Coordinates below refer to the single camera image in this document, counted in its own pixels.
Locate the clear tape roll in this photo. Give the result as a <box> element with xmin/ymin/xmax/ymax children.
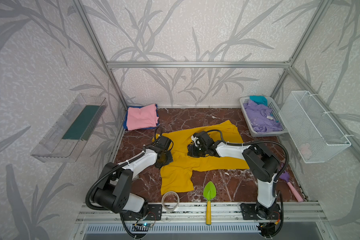
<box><xmin>161</xmin><ymin>191</ymin><xmax>180</xmax><ymax>213</ymax></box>

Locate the yellow printed t-shirt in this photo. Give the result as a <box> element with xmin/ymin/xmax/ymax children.
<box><xmin>160</xmin><ymin>120</ymin><xmax>249</xmax><ymax>195</ymax></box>

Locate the clear plastic wall shelf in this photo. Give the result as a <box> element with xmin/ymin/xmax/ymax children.
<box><xmin>31</xmin><ymin>94</ymin><xmax>108</xmax><ymax>163</ymax></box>

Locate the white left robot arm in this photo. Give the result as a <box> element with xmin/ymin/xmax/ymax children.
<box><xmin>85</xmin><ymin>136</ymin><xmax>174</xmax><ymax>217</ymax></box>

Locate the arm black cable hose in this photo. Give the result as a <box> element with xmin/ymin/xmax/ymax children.
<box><xmin>206</xmin><ymin>129</ymin><xmax>290</xmax><ymax>238</ymax></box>
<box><xmin>84</xmin><ymin>125</ymin><xmax>163</xmax><ymax>239</ymax></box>

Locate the teal t-shirt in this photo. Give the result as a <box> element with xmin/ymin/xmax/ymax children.
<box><xmin>250</xmin><ymin>96</ymin><xmax>268</xmax><ymax>106</ymax></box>

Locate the purple pink toy rake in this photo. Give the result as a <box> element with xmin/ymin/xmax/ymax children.
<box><xmin>280</xmin><ymin>171</ymin><xmax>304</xmax><ymax>203</ymax></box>

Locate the pink folded t-shirt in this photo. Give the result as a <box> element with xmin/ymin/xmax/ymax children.
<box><xmin>126</xmin><ymin>103</ymin><xmax>160</xmax><ymax>131</ymax></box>

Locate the aluminium frame profile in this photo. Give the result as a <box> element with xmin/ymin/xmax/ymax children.
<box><xmin>71</xmin><ymin>0</ymin><xmax>360</xmax><ymax>169</ymax></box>

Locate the dark green sponge pad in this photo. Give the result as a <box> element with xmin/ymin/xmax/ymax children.
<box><xmin>62</xmin><ymin>105</ymin><xmax>101</xmax><ymax>141</ymax></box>

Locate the green toy trowel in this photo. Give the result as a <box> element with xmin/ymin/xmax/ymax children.
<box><xmin>203</xmin><ymin>181</ymin><xmax>217</xmax><ymax>226</ymax></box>

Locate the grey plastic laundry basket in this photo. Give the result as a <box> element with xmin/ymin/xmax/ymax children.
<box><xmin>240</xmin><ymin>97</ymin><xmax>288</xmax><ymax>137</ymax></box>

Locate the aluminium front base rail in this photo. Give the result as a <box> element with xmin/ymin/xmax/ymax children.
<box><xmin>75</xmin><ymin>202</ymin><xmax>328</xmax><ymax>224</ymax></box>

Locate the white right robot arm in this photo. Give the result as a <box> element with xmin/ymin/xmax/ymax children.
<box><xmin>188</xmin><ymin>130</ymin><xmax>285</xmax><ymax>212</ymax></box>

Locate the purple t-shirt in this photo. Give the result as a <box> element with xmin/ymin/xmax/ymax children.
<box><xmin>243</xmin><ymin>100</ymin><xmax>283</xmax><ymax>134</ymax></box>

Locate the white wire mesh basket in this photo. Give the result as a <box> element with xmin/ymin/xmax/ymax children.
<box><xmin>280</xmin><ymin>91</ymin><xmax>352</xmax><ymax>164</ymax></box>

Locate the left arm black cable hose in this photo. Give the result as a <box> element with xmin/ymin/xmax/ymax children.
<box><xmin>84</xmin><ymin>125</ymin><xmax>163</xmax><ymax>239</ymax></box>

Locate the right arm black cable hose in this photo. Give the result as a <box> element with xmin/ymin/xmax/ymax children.
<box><xmin>206</xmin><ymin>129</ymin><xmax>290</xmax><ymax>238</ymax></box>

